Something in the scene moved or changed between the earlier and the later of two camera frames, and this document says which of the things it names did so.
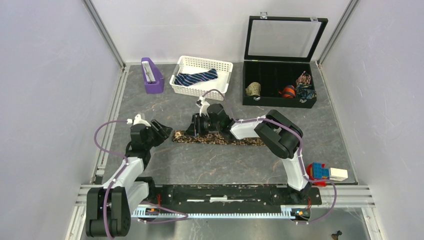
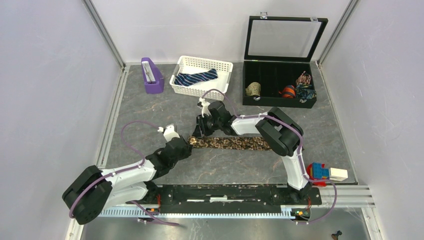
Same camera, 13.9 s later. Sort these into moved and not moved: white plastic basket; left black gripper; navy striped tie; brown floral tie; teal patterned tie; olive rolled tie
Moved: left black gripper; brown floral tie
Not moved: white plastic basket; olive rolled tie; navy striped tie; teal patterned tie
